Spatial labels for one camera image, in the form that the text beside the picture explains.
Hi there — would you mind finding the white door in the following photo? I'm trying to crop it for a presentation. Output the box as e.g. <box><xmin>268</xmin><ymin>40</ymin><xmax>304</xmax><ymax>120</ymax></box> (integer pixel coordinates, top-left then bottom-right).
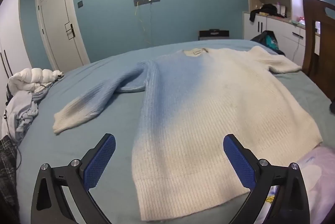
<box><xmin>35</xmin><ymin>0</ymin><xmax>91</xmax><ymax>71</ymax></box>

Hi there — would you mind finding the dark bag with teal print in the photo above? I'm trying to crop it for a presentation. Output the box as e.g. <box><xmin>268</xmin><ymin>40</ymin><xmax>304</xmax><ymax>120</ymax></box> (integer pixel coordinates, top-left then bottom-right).
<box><xmin>251</xmin><ymin>30</ymin><xmax>286</xmax><ymax>55</ymax></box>

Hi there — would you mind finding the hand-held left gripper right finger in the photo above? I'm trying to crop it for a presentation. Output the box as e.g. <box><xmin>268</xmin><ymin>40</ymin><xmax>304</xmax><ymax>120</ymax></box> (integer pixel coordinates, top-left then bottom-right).
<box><xmin>223</xmin><ymin>134</ymin><xmax>311</xmax><ymax>224</ymax></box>

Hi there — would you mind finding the yellow cable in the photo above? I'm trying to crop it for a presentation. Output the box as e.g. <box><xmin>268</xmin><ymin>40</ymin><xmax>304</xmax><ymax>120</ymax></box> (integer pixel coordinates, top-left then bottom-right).
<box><xmin>135</xmin><ymin>4</ymin><xmax>151</xmax><ymax>45</ymax></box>

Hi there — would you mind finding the brown wooden chair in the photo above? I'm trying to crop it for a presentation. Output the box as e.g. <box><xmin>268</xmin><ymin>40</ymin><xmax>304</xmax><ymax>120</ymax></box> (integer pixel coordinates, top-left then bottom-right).
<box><xmin>302</xmin><ymin>0</ymin><xmax>335</xmax><ymax>101</ymax></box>

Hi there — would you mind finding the dark wall socket strip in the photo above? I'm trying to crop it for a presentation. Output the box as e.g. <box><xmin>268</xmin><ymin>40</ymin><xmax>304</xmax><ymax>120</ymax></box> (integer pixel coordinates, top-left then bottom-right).
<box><xmin>134</xmin><ymin>0</ymin><xmax>160</xmax><ymax>6</ymax></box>

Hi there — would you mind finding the light blue crumpled clothing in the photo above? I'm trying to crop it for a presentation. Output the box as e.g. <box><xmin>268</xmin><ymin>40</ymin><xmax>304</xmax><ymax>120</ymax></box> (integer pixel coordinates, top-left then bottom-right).
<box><xmin>1</xmin><ymin>88</ymin><xmax>50</xmax><ymax>146</ymax></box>

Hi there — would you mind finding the pale pink printed pillow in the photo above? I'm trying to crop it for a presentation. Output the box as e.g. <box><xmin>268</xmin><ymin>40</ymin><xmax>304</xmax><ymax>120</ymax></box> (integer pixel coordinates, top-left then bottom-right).
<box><xmin>258</xmin><ymin>145</ymin><xmax>335</xmax><ymax>224</ymax></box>

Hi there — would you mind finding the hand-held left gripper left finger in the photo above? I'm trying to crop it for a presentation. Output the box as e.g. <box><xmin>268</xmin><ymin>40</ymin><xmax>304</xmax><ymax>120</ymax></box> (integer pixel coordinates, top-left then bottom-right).
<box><xmin>31</xmin><ymin>133</ymin><xmax>116</xmax><ymax>224</ymax></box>

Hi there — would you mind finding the dark plaid cloth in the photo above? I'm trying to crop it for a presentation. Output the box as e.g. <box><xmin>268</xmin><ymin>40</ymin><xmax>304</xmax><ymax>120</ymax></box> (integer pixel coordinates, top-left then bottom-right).
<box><xmin>0</xmin><ymin>135</ymin><xmax>20</xmax><ymax>224</ymax></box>

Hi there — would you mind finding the cream and blue knit sweater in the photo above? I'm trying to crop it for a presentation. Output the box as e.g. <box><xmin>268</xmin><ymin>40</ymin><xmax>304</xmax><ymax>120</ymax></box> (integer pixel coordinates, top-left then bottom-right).
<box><xmin>52</xmin><ymin>46</ymin><xmax>323</xmax><ymax>222</ymax></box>

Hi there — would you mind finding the white base cabinet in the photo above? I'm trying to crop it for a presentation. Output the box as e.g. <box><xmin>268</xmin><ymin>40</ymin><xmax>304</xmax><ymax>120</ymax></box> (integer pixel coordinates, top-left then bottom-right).
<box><xmin>243</xmin><ymin>12</ymin><xmax>321</xmax><ymax>67</ymax></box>

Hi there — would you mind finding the black garment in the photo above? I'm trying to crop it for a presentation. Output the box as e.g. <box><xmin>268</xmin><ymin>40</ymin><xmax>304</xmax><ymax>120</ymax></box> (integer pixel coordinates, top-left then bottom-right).
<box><xmin>249</xmin><ymin>4</ymin><xmax>280</xmax><ymax>22</ymax></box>

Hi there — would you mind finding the black and white box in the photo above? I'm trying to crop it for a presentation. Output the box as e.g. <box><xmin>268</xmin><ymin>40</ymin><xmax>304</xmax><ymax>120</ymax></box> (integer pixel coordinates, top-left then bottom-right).
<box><xmin>198</xmin><ymin>29</ymin><xmax>230</xmax><ymax>40</ymax></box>

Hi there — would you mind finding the white puffer jacket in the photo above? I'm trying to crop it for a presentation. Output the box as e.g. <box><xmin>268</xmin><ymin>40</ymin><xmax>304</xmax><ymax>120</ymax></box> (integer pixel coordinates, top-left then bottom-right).
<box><xmin>8</xmin><ymin>67</ymin><xmax>64</xmax><ymax>95</ymax></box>

